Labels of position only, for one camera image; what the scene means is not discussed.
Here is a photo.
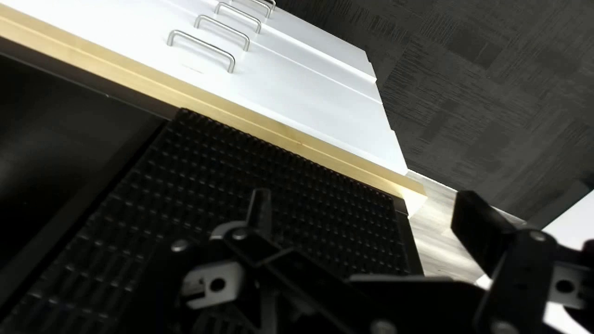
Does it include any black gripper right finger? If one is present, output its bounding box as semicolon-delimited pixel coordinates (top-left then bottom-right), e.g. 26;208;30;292
450;190;594;334

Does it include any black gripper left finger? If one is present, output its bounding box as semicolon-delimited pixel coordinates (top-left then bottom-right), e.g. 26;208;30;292
110;188;351;334

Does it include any black perforated plastic bin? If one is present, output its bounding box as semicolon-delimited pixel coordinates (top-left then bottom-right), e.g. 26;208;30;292
0;108;425;334

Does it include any white drawer counter wooden top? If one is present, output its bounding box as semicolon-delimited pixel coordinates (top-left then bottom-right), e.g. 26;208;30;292
0;0;490;286

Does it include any silver drawer handle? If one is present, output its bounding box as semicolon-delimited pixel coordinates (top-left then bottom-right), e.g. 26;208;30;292
214;0;264;34
193;13;253;52
247;0;279;17
166;28;238;75

